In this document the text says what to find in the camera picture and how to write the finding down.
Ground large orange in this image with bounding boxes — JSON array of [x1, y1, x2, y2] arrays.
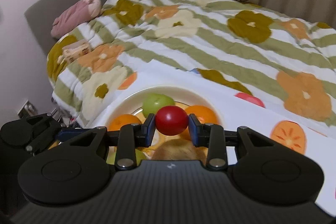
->
[[108, 114, 142, 131]]

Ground mandarin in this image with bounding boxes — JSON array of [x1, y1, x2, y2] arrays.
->
[[185, 105, 219, 124]]

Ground red yellow apple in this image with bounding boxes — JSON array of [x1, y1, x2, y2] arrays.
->
[[151, 139, 206, 164]]

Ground small red tomato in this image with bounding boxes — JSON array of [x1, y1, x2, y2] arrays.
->
[[155, 106, 189, 136]]

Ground green fruit lower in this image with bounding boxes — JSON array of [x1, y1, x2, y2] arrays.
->
[[106, 147, 147, 165]]

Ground green fruit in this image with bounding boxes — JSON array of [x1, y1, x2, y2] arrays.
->
[[142, 93, 175, 118], [106, 147, 147, 165]]

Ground white fruit print cloth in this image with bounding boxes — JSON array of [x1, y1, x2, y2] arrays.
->
[[88, 61, 335, 215]]

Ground green fruit upper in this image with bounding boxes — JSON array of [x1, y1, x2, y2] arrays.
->
[[142, 93, 175, 118]]

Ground cream ceramic bowl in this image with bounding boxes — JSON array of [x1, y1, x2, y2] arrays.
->
[[104, 85, 224, 166]]

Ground small patterned box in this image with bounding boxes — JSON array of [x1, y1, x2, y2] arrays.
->
[[62, 40, 91, 64]]

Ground green striped floral quilt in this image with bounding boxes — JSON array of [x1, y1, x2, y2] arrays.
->
[[47, 0, 335, 129]]

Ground pink plush pillow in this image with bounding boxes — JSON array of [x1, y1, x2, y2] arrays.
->
[[51, 0, 102, 39]]

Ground wall power outlet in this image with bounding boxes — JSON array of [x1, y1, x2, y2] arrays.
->
[[18, 100, 38, 119]]

